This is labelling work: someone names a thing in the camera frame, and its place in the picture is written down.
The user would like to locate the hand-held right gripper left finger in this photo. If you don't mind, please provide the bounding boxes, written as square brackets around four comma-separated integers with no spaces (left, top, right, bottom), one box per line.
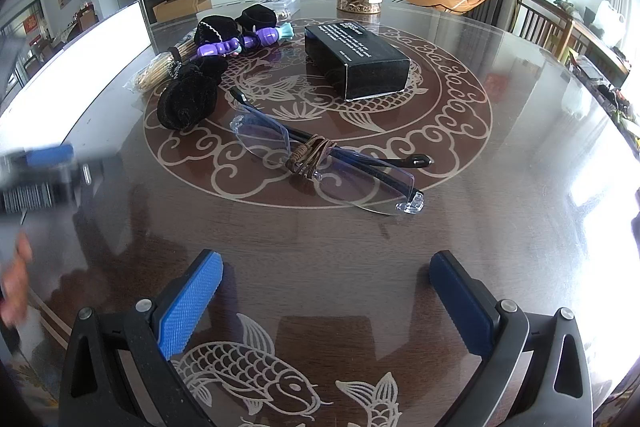
[59,249,224,427]

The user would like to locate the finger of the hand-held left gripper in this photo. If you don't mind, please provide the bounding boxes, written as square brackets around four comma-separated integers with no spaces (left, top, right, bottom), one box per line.
[22,144,106,204]

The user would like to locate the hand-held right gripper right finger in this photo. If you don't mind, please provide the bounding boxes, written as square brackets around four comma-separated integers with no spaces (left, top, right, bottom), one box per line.
[429,250,593,427]

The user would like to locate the black velvet pouch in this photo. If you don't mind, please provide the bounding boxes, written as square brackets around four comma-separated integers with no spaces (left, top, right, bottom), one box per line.
[175,57,229,88]
[235,5,279,34]
[156,79,219,130]

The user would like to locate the clear rimless eyeglasses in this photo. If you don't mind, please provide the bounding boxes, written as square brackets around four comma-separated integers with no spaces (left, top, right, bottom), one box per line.
[229,88,435,217]

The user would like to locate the purple toy wand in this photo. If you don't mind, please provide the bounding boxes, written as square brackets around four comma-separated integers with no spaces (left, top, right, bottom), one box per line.
[196,22,295,58]

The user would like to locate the black cardboard box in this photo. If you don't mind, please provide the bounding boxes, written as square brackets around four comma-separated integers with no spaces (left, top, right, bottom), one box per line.
[304,21,412,102]

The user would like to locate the person's left hand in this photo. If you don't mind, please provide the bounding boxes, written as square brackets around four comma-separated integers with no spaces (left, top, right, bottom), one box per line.
[0,232,34,328]

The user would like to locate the white flat panel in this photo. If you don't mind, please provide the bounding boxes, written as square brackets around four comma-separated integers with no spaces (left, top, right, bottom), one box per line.
[0,0,152,148]

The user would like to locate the bundle of bamboo sticks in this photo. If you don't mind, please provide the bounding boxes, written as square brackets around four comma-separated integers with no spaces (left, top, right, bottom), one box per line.
[125,38,201,95]

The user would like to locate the brown cardboard box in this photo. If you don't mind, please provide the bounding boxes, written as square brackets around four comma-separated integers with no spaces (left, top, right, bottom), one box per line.
[152,0,214,24]

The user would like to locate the black pouch with white trim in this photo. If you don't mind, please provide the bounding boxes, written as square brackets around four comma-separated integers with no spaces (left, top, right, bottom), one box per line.
[196,14,240,46]

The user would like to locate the clear plastic storage box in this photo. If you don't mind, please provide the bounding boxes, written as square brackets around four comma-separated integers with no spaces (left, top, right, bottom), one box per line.
[257,0,304,20]

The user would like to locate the wooden side desk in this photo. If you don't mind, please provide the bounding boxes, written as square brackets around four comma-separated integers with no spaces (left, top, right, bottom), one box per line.
[564,16,632,88]

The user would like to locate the wooden chair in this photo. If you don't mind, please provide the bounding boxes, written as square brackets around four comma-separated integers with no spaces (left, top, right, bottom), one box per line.
[509,0,577,58]

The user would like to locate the brown leather cord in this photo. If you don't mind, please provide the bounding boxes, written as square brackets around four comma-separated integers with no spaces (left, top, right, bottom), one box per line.
[286,134,337,180]

